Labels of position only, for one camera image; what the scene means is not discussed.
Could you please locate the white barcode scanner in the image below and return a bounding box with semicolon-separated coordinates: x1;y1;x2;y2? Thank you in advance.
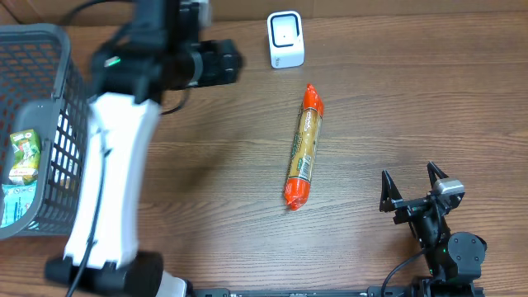
266;10;305;69

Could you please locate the teal wet wipes pack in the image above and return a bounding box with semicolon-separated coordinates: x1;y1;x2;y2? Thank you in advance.
1;181;37;228

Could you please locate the green juice carton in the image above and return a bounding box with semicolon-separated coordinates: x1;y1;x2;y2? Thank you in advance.
8;129;41;185

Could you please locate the grey plastic shopping basket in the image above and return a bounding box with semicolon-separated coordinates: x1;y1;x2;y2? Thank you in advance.
1;24;90;238

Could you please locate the orange biscuit roll package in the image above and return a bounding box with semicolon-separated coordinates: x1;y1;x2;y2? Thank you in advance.
284;84;324;210

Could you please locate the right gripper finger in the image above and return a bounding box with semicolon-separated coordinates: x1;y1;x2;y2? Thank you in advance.
427;161;449;188
379;170;403;212

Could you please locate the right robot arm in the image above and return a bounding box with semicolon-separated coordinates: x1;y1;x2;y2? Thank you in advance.
375;162;488;296

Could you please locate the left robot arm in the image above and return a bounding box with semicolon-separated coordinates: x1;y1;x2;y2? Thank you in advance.
45;1;243;296

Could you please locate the white cosmetic tube gold cap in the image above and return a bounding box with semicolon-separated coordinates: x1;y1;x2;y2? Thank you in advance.
49;111;82;189

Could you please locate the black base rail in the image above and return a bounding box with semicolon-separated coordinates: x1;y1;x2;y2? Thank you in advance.
188;285;485;297

